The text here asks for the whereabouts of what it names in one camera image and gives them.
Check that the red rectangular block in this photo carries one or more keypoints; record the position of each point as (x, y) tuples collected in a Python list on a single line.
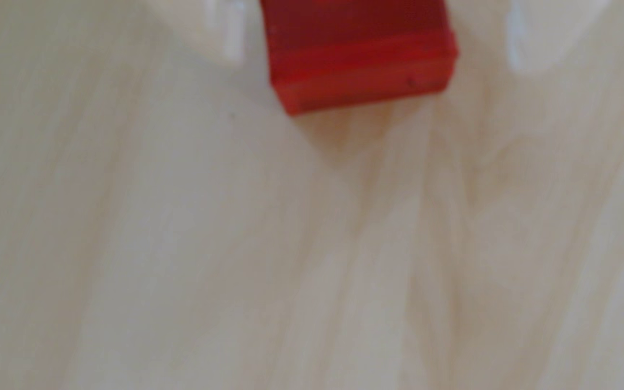
[(355, 49)]

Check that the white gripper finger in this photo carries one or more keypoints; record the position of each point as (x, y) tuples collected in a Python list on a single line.
[(545, 32), (220, 27)]

